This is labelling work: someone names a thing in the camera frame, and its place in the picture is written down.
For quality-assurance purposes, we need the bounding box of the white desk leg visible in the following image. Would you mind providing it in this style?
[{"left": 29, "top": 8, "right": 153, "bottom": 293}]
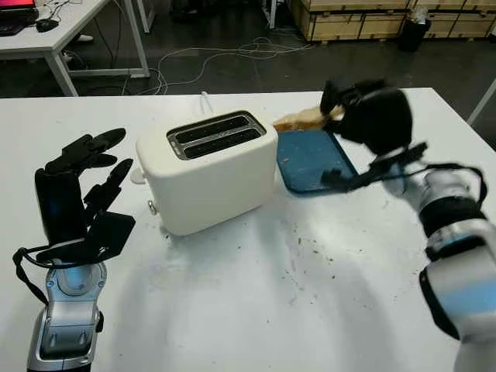
[{"left": 263, "top": 0, "right": 277, "bottom": 30}]

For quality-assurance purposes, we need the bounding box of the black trash bin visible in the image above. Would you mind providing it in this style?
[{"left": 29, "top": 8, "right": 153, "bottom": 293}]
[{"left": 398, "top": 9, "right": 432, "bottom": 53}]

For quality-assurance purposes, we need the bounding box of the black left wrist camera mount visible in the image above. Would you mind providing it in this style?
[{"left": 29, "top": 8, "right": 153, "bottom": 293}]
[{"left": 36, "top": 211, "right": 136, "bottom": 268}]

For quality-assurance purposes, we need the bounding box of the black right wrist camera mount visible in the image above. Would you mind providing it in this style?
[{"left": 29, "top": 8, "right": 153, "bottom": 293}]
[{"left": 321, "top": 142, "right": 429, "bottom": 194}]

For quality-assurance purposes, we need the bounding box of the black laptop with red screen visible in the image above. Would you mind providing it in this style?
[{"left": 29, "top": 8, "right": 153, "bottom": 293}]
[{"left": 0, "top": 0, "right": 40, "bottom": 36}]

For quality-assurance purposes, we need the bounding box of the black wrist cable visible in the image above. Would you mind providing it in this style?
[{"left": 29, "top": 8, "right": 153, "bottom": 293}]
[
  {"left": 422, "top": 162, "right": 487, "bottom": 202},
  {"left": 12, "top": 246, "right": 105, "bottom": 305}
]

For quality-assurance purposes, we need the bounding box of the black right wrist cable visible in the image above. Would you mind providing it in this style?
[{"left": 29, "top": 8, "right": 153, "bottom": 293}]
[{"left": 422, "top": 162, "right": 487, "bottom": 202}]

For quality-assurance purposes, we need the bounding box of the white office desk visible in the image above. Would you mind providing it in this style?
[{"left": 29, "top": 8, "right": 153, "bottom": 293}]
[{"left": 0, "top": 0, "right": 150, "bottom": 97}]

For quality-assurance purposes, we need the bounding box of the white cable on floor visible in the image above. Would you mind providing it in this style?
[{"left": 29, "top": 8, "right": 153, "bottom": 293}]
[{"left": 149, "top": 36, "right": 311, "bottom": 96}]

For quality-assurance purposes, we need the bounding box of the white desk frame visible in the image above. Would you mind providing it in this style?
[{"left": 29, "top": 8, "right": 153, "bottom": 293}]
[{"left": 131, "top": 0, "right": 156, "bottom": 34}]

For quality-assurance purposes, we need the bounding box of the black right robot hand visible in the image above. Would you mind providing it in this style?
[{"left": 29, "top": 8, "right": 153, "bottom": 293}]
[{"left": 319, "top": 79, "right": 414, "bottom": 156}]

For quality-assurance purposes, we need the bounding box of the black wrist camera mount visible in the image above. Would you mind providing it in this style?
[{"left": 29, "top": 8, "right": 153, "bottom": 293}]
[
  {"left": 36, "top": 211, "right": 136, "bottom": 268},
  {"left": 321, "top": 142, "right": 429, "bottom": 194}
]

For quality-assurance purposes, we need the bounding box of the white two-slot toaster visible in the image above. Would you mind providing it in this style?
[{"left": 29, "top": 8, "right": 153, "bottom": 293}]
[{"left": 129, "top": 109, "right": 278, "bottom": 236}]

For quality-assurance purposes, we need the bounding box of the white table leg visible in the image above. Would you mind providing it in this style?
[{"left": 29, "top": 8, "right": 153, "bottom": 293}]
[{"left": 467, "top": 77, "right": 496, "bottom": 126}]

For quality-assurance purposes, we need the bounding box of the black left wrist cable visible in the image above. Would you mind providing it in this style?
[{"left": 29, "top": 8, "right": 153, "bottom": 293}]
[{"left": 12, "top": 246, "right": 105, "bottom": 305}]

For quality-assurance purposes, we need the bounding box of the blue plastic tray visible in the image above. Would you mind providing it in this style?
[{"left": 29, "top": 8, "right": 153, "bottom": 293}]
[{"left": 277, "top": 126, "right": 360, "bottom": 195}]

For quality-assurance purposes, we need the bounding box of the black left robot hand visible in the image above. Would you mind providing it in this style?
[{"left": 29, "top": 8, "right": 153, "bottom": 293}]
[{"left": 34, "top": 127, "right": 135, "bottom": 247}]

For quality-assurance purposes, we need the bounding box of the slice of brown bread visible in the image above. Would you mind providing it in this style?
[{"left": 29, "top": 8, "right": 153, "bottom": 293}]
[{"left": 273, "top": 106, "right": 346, "bottom": 133}]

